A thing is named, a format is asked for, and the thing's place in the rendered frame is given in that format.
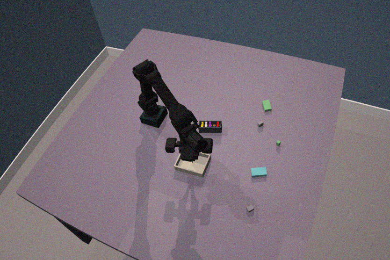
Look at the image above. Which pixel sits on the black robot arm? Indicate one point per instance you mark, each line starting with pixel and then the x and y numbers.
pixel 147 73

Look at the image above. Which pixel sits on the light teal flat rectangular block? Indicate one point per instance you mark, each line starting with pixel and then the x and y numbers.
pixel 258 172

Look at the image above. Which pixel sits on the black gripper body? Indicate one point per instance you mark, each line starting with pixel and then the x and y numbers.
pixel 171 144

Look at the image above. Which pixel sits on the beige shallow tray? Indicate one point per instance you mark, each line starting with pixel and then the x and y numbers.
pixel 197 167

